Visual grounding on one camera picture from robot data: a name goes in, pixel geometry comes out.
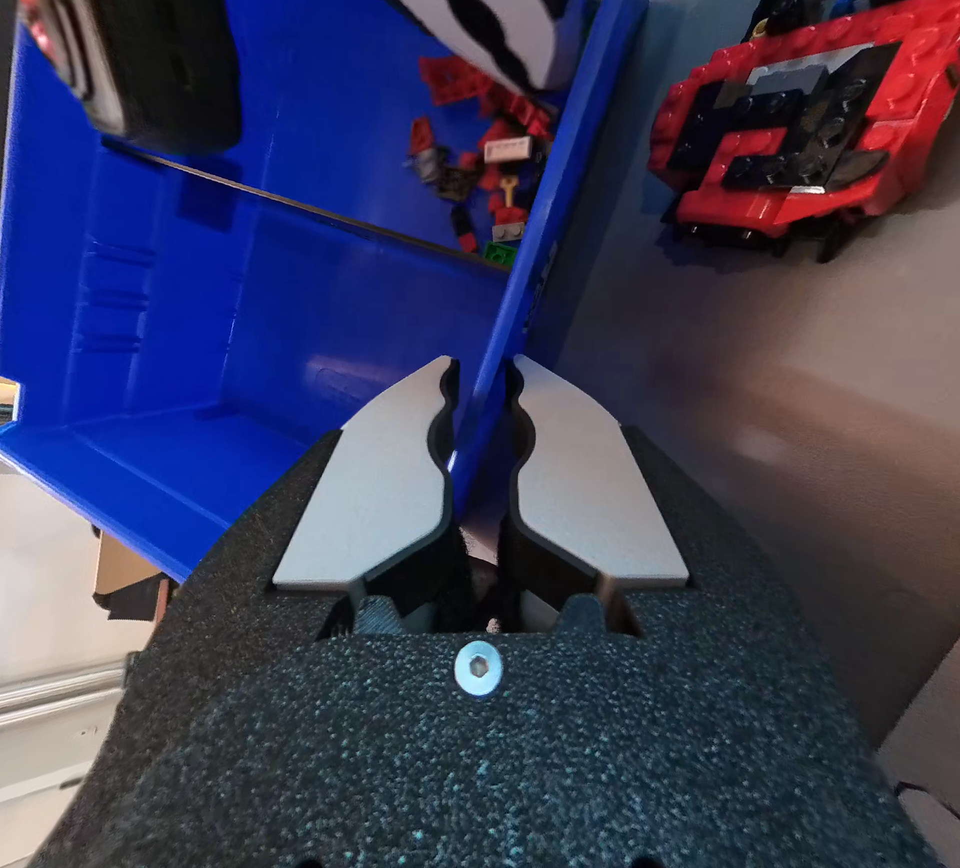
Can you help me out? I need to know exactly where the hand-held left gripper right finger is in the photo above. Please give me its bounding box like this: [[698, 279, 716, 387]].
[[507, 355, 691, 591]]

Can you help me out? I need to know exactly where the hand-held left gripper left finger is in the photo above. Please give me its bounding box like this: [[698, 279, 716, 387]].
[[271, 355, 462, 592]]

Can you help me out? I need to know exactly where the pile of mixed lego pieces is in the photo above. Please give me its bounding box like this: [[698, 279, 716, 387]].
[[405, 54, 560, 267]]

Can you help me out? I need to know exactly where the blue bin with black divider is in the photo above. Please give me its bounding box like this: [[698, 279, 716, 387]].
[[0, 0, 676, 584]]

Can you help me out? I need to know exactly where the red and black lego car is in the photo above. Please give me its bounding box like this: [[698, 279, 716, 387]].
[[648, 0, 960, 266]]

